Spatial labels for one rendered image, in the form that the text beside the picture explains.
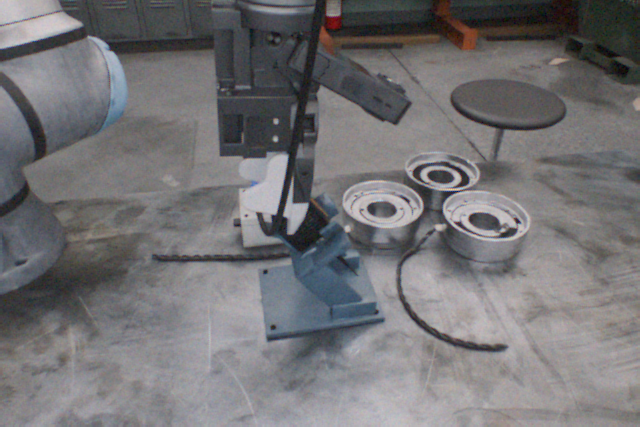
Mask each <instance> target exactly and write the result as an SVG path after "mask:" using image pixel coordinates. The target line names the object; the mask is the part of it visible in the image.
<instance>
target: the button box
mask: <svg viewBox="0 0 640 427"><path fill-rule="evenodd" d="M246 190H247V189H240V190H239V193H240V212H241V217H238V218H233V227H242V234H243V244H244V247H252V246H261V245H271V244H282V243H283V242H282V241H280V240H279V239H277V238H272V237H267V235H264V234H263V232H262V230H261V228H260V226H259V223H258V219H257V216H256V212H255V211H249V210H247V209H246V208H245V207H244V206H243V203H242V194H243V193H244V191H246ZM262 215H263V218H264V222H270V223H272V219H271V214H268V213H262Z"/></svg>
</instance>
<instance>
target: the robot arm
mask: <svg viewBox="0 0 640 427"><path fill-rule="evenodd" d="M315 3H316V0H211V8H212V10H213V31H214V53H215V74H216V99H217V120H218V142H219V157H243V159H247V160H244V161H243V162H241V164H240V166H239V174H240V176H241V177H242V178H244V179H246V180H251V181H256V182H260V183H258V184H256V185H254V186H252V187H249V189H247V190H246V191H244V193H243V194H242V203H243V206H244V207H245V208H246V209H247V210H249V211H255V212H261V213H268V214H274V215H276V211H277V207H278V202H279V198H280V193H282V189H283V183H284V178H285V173H286V167H287V161H288V156H289V149H290V144H291V137H292V132H293V126H294V120H295V114H296V107H298V101H299V96H300V89H301V83H302V77H303V71H304V65H305V58H306V53H307V46H308V40H309V34H308V33H306V32H305V31H309V30H310V28H311V21H312V16H314V10H315ZM271 31H272V32H271ZM269 32H271V33H272V35H273V37H266V34H267V33H269ZM320 85H322V86H324V87H325V88H327V89H330V90H332V91H334V92H335V94H337V95H339V96H341V97H343V98H346V99H347V100H349V101H351V102H353V103H355V104H356V105H358V106H361V107H362V108H363V110H364V111H365V112H366V113H367V114H369V115H370V116H372V117H374V118H377V119H379V120H381V121H382V122H385V120H386V121H388V122H389V123H392V124H394V126H397V124H398V123H399V122H400V120H401V119H402V118H403V116H404V115H406V113H407V112H408V109H409V108H410V106H411V105H412V101H411V100H410V99H409V98H408V97H407V96H406V94H405V92H406V90H405V88H403V87H401V86H400V85H399V84H398V83H397V82H396V81H395V79H394V78H392V77H387V76H386V75H384V74H382V73H380V72H379V74H378V75H377V74H376V73H373V72H371V71H370V70H368V69H366V68H365V67H363V66H361V65H358V63H357V62H355V61H353V60H352V59H350V58H348V57H347V56H345V55H342V54H341V53H339V52H337V51H335V49H334V48H332V47H330V46H329V45H326V44H324V43H323V42H321V41H319V43H318V50H317V55H316V60H315V67H314V72H312V77H311V83H310V89H309V95H308V100H307V106H306V112H305V117H304V122H303V129H302V134H301V140H300V145H299V150H298V156H296V161H295V166H294V171H293V177H292V181H291V186H290V191H289V196H288V200H287V204H286V209H285V212H284V216H285V217H288V220H287V234H293V233H294V232H295V231H296V229H298V228H299V226H300V225H301V223H302V222H303V219H304V217H305V214H306V212H307V209H308V202H309V201H310V195H311V189H312V182H314V173H315V145H316V144H317V141H318V134H319V101H318V97H317V92H318V91H319V89H320ZM220 89H225V91H220ZM127 101H128V87H127V80H125V76H124V73H123V69H122V66H121V64H120V62H119V60H118V58H117V56H116V54H115V53H113V52H109V47H108V46H107V45H106V43H105V42H104V41H101V40H99V39H97V38H94V37H90V36H87V35H86V31H85V29H84V26H83V24H82V23H80V22H79V21H76V20H74V18H72V17H70V16H68V15H67V14H66V13H64V12H63V11H62V9H61V7H60V3H59V1H58V0H0V295H2V294H5V293H8V292H11V291H13V290H16V289H19V288H21V287H23V286H25V285H28V283H30V282H31V281H33V280H35V279H36V278H39V277H40V276H42V275H43V274H44V273H45V272H47V270H48V269H49V268H51V267H52V266H53V265H54V264H55V263H56V262H57V261H58V259H59V257H60V256H61V254H63V252H64V250H65V247H66V235H65V232H64V229H63V226H62V223H60V221H59V220H58V218H57V217H56V215H55V214H54V213H53V212H52V211H51V210H50V209H49V208H47V206H46V205H45V204H44V203H43V202H42V200H41V199H40V198H39V197H38V196H37V195H35V194H34V193H33V192H32V190H31V189H30V186H29V183H28V181H27V178H26V176H25V172H24V167H26V166H28V165H30V164H32V163H34V162H37V161H39V160H41V158H43V157H46V156H49V155H51V154H53V153H55V152H57V151H59V150H62V149H64V148H67V147H69V146H71V145H74V143H76V142H78V141H80V140H82V139H86V138H88V137H93V136H95V135H97V134H100V133H101V132H102V131H103V130H104V128H106V127H108V126H110V125H113V124H115V123H116V122H117V121H118V120H119V119H120V118H121V117H122V115H123V111H124V108H126V106H127ZM242 133H243V143H242ZM282 151H283V153H280V152H282Z"/></svg>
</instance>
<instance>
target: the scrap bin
mask: <svg viewBox="0 0 640 427"><path fill-rule="evenodd" d="M577 34H578V35H569V36H568V39H567V43H566V46H565V51H564V53H566V54H568V55H570V56H572V57H574V58H576V59H578V60H587V59H591V60H593V61H596V62H597V63H599V65H601V66H603V67H605V68H608V70H606V73H605V75H606V76H609V77H611V79H612V80H614V81H616V82H618V83H621V84H622V85H633V84H640V0H579V2H578V33H577ZM610 58H612V59H610Z"/></svg>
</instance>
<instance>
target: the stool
mask: <svg viewBox="0 0 640 427"><path fill-rule="evenodd" d="M450 101H451V104H452V106H453V107H454V109H455V110H456V111H457V112H458V114H459V115H462V116H463V117H465V118H467V119H469V120H471V121H473V122H477V123H479V124H482V125H486V126H491V127H495V133H494V138H493V142H492V148H491V152H490V157H489V162H492V161H497V160H498V155H499V151H500V147H502V141H503V137H504V133H505V130H509V131H536V129H544V128H547V127H551V126H554V125H556V124H557V123H559V122H560V121H563V120H564V118H565V115H566V113H567V108H566V105H565V102H564V101H563V99H560V98H559V97H558V96H557V95H555V94H554V93H552V92H550V91H547V90H545V89H542V87H540V86H537V85H533V84H529V83H525V82H520V81H514V80H504V79H482V80H475V81H469V82H465V83H463V85H460V86H458V87H456V88H455V89H454V90H453V92H452V93H451V99H450Z"/></svg>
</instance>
